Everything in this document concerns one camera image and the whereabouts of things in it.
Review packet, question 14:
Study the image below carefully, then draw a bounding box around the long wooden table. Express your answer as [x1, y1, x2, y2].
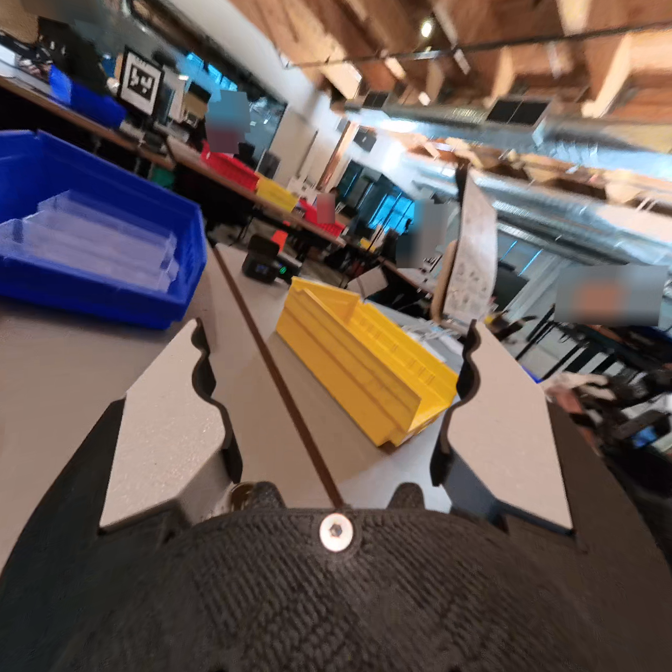
[0, 73, 348, 249]

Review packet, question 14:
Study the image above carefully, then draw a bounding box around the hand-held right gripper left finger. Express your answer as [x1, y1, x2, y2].
[100, 317, 244, 528]

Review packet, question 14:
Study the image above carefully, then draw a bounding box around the black and white tag board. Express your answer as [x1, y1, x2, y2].
[116, 47, 165, 118]

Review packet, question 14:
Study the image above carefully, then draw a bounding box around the large yellow plastic bin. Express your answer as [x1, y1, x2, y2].
[276, 276, 460, 448]

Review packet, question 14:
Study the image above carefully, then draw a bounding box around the red plastic bin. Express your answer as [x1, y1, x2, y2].
[201, 141, 261, 191]
[300, 201, 346, 237]

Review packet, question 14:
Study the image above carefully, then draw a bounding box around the white instruction sheet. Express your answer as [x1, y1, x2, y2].
[445, 167, 498, 322]

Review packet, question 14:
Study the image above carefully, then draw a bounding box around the wooden sheet stand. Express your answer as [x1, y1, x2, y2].
[432, 239, 459, 322]

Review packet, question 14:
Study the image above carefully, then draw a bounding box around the small yellow plastic bin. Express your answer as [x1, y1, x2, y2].
[255, 177, 299, 214]

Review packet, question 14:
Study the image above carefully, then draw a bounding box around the clear plastic box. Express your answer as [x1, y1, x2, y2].
[0, 220, 176, 293]
[21, 207, 179, 266]
[50, 190, 177, 239]

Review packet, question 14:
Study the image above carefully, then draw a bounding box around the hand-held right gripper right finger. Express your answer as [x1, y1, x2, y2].
[429, 319, 574, 530]

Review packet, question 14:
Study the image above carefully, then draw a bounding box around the small black device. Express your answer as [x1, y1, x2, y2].
[241, 234, 301, 285]

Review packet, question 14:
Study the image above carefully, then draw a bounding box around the silver air duct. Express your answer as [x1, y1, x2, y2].
[344, 102, 672, 266]

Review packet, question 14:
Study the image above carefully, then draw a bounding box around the large blue plastic bin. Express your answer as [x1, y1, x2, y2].
[0, 130, 209, 331]

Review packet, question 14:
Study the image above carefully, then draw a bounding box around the small blue plastic bin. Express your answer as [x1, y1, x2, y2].
[48, 65, 128, 130]

